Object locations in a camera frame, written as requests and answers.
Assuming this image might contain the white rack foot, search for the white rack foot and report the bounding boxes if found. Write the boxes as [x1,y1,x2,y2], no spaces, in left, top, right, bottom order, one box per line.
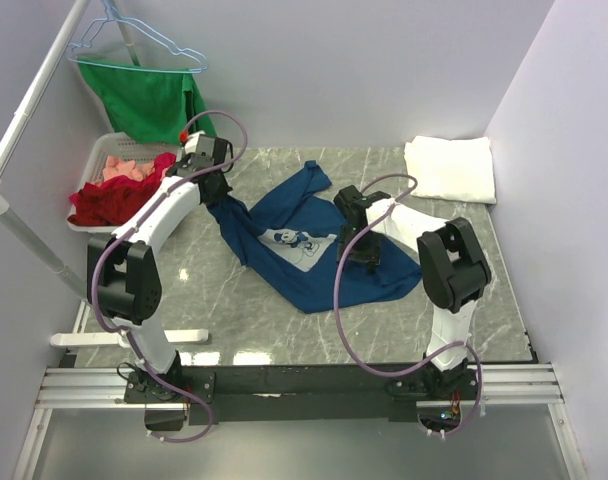
[50,329,210,349]

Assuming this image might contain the aluminium rail frame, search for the aluminium rail frame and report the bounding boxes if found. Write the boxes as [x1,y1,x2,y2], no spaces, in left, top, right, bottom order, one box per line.
[12,364,589,479]

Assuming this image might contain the white clothes rack pole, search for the white clothes rack pole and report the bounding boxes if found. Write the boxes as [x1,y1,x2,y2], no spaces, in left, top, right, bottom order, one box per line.
[0,0,140,301]

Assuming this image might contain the purple cable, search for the purple cable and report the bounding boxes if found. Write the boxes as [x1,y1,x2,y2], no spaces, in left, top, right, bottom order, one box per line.
[333,173,485,439]
[93,109,249,445]

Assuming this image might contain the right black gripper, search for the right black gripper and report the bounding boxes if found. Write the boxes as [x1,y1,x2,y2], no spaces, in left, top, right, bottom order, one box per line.
[336,225,381,274]

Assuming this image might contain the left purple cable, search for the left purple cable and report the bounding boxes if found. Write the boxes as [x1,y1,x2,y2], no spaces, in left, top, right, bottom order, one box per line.
[93,109,249,445]

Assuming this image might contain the white plastic laundry basket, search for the white plastic laundry basket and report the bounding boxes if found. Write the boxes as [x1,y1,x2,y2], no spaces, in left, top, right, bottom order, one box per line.
[67,133,180,233]

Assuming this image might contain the blue mickey t shirt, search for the blue mickey t shirt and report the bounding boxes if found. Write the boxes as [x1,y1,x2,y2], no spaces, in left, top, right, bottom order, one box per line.
[207,161,421,314]

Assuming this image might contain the light blue wire hanger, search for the light blue wire hanger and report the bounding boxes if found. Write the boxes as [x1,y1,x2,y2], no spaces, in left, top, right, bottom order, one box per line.
[64,1,209,75]

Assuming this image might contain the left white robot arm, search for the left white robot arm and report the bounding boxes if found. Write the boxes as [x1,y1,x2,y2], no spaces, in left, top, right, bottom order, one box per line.
[87,132,234,402]

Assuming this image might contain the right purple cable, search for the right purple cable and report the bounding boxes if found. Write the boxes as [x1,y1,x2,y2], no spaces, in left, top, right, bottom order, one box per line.
[333,173,485,439]

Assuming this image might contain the magenta garment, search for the magenta garment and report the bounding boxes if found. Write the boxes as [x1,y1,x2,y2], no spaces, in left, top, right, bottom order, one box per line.
[153,152,177,178]

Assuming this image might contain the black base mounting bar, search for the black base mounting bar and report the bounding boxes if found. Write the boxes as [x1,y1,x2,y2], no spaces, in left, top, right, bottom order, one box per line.
[121,362,483,432]

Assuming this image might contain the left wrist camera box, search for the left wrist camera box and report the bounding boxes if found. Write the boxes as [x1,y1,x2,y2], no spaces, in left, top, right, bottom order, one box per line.
[179,130,205,155]

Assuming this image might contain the pink garment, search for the pink garment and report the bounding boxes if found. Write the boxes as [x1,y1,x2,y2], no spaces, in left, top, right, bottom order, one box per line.
[102,156,155,182]

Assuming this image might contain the dark red garment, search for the dark red garment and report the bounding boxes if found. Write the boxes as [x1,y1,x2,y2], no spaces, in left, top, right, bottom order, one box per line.
[68,175,162,227]

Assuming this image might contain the green hanging cloth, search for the green hanging cloth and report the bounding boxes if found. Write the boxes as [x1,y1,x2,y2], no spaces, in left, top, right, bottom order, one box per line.
[78,62,216,145]

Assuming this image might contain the folded white t shirt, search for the folded white t shirt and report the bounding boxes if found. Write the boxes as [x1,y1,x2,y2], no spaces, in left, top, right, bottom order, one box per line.
[404,136,496,205]

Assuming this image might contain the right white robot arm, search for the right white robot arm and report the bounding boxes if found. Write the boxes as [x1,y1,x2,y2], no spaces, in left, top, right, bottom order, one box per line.
[333,186,492,399]

